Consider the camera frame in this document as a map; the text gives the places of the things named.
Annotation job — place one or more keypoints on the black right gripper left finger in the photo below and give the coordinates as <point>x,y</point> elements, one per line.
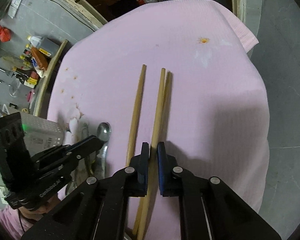
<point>138,183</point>

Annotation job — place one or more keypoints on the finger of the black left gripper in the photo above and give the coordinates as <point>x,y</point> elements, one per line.
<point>92,143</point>

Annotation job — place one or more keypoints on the white perforated utensil holder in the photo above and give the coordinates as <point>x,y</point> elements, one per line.
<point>40,134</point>

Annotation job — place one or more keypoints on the red plastic bag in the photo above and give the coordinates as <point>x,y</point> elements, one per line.
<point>5,34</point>

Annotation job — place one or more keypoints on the left hand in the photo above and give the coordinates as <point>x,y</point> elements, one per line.
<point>45,208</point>

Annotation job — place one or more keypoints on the wooden chopstick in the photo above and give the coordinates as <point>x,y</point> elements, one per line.
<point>165,104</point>
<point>153,134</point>
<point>136,116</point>

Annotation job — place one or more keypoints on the silver spoon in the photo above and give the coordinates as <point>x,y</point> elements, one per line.
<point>103,133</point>

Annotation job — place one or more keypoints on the silver ornate handle knife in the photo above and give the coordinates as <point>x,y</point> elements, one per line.
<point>83,171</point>

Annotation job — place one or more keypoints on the pink floral tablecloth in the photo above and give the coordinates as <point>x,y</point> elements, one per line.
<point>215,114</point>

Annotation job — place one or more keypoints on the wooden shelf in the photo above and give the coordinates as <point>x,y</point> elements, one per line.
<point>44,82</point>

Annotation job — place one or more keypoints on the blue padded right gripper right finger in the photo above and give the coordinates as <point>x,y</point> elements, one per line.
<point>166,164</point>

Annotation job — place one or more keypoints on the soy sauce bottle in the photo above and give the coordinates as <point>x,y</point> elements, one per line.
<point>44,45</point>

